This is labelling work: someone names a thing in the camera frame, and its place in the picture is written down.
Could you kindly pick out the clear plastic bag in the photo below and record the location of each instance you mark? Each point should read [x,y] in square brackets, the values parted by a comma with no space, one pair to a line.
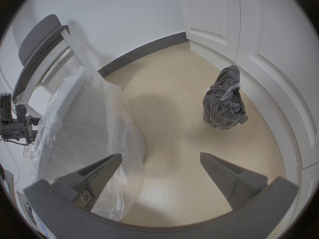
[124,203]

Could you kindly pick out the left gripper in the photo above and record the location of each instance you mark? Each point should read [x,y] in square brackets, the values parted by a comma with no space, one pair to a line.
[27,129]

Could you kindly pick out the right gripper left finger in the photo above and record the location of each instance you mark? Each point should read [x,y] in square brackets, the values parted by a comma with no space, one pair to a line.
[97,175]

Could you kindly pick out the white wardrobe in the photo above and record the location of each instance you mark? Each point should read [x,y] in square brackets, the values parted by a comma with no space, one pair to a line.
[274,33]

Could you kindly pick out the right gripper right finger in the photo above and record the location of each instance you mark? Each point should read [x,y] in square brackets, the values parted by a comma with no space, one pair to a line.
[231,180]

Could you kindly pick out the white trash bin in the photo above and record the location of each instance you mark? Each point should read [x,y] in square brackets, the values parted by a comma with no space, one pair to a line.
[87,121]

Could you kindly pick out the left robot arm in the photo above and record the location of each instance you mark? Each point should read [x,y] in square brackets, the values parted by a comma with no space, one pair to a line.
[5,108]

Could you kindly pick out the crumpled black plastic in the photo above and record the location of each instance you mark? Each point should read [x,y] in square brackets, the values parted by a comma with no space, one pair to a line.
[224,108]

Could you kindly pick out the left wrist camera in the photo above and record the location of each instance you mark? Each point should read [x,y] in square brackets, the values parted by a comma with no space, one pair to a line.
[21,111]

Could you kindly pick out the grey padded white chair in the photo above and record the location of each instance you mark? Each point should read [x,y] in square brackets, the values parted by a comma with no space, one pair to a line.
[39,36]

